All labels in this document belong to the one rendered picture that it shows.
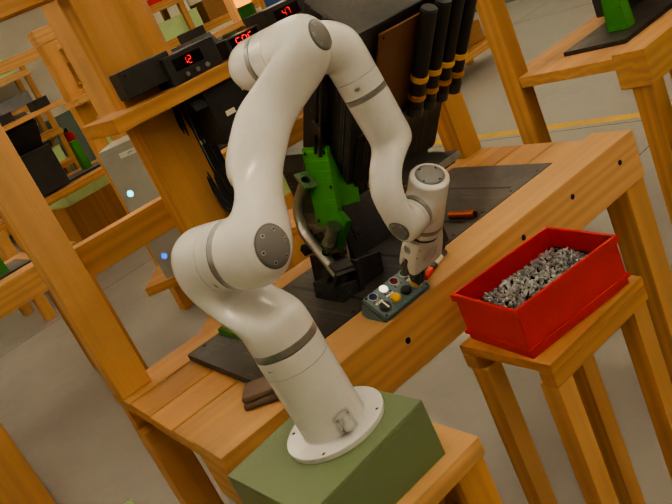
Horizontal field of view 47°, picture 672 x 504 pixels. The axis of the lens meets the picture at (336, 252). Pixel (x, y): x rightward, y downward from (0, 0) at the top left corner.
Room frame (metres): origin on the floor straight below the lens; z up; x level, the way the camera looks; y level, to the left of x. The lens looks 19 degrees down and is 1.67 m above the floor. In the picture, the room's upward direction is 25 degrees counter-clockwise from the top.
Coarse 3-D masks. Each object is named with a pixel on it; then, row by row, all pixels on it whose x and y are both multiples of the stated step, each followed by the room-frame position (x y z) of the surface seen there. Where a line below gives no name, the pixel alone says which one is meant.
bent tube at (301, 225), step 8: (296, 176) 1.95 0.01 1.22; (304, 176) 1.96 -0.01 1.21; (304, 184) 1.93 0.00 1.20; (312, 184) 1.93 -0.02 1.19; (296, 192) 1.96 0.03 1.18; (304, 192) 1.95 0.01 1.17; (296, 200) 1.97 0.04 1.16; (304, 200) 1.97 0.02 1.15; (296, 208) 1.98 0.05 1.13; (296, 216) 1.98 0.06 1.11; (304, 216) 1.99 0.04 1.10; (296, 224) 1.98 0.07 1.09; (304, 224) 1.98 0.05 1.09; (304, 232) 1.96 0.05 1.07; (304, 240) 1.96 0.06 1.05; (312, 240) 1.94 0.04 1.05; (312, 248) 1.93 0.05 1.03; (320, 248) 1.91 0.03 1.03; (320, 256) 1.90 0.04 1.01; (328, 256) 1.89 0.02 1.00; (328, 264) 1.87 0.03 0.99
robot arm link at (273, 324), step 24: (192, 240) 1.20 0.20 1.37; (192, 264) 1.18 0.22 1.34; (192, 288) 1.20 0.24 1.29; (216, 288) 1.17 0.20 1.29; (264, 288) 1.23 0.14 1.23; (216, 312) 1.20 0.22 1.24; (240, 312) 1.19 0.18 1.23; (264, 312) 1.17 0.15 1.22; (288, 312) 1.16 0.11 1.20; (240, 336) 1.17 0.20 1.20; (264, 336) 1.14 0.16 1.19; (288, 336) 1.14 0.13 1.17; (312, 336) 1.16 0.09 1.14; (264, 360) 1.15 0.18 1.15
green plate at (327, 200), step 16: (304, 160) 1.98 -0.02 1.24; (320, 160) 1.91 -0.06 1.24; (320, 176) 1.92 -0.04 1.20; (336, 176) 1.90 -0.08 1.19; (320, 192) 1.93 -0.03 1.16; (336, 192) 1.87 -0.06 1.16; (352, 192) 1.91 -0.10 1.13; (320, 208) 1.94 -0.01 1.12; (336, 208) 1.87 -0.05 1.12; (320, 224) 1.94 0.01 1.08
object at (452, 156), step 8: (432, 152) 1.93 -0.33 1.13; (440, 152) 1.90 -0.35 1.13; (448, 152) 1.87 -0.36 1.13; (456, 152) 1.85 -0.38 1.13; (408, 160) 1.96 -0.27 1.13; (416, 160) 1.93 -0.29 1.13; (424, 160) 1.90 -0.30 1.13; (432, 160) 1.87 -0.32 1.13; (440, 160) 1.84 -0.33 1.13; (448, 160) 1.83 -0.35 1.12; (408, 168) 1.89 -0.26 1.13; (408, 176) 1.83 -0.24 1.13; (368, 184) 1.94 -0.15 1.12
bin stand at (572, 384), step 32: (640, 288) 1.49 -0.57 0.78; (608, 320) 1.42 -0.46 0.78; (640, 320) 1.48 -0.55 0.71; (480, 352) 1.49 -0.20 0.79; (512, 352) 1.43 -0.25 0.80; (544, 352) 1.38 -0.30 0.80; (576, 352) 1.37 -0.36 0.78; (640, 352) 1.48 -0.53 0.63; (480, 384) 1.54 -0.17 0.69; (544, 384) 1.35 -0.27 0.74; (576, 384) 1.68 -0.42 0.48; (640, 384) 1.51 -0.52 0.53; (512, 416) 1.51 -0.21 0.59; (576, 416) 1.34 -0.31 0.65; (608, 416) 1.66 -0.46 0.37; (512, 448) 1.52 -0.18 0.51; (576, 448) 1.34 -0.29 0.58; (608, 448) 1.65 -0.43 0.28; (544, 480) 1.52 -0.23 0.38; (608, 480) 1.35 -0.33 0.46
